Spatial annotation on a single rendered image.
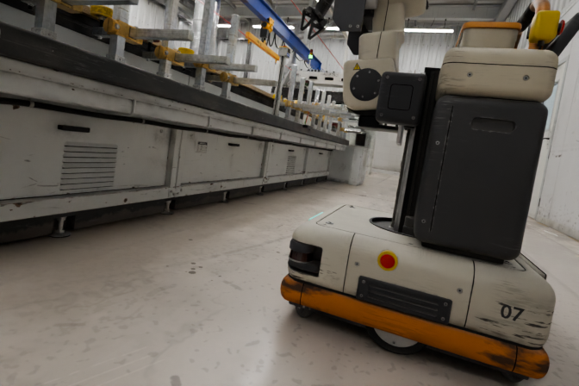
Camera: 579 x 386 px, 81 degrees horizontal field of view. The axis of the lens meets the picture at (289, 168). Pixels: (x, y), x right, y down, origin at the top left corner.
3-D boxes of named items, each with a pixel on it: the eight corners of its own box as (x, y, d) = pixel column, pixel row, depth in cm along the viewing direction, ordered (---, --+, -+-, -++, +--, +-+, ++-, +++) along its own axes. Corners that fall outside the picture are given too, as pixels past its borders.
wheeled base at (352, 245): (489, 293, 135) (501, 232, 133) (550, 395, 75) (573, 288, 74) (326, 252, 158) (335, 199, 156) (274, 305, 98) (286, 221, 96)
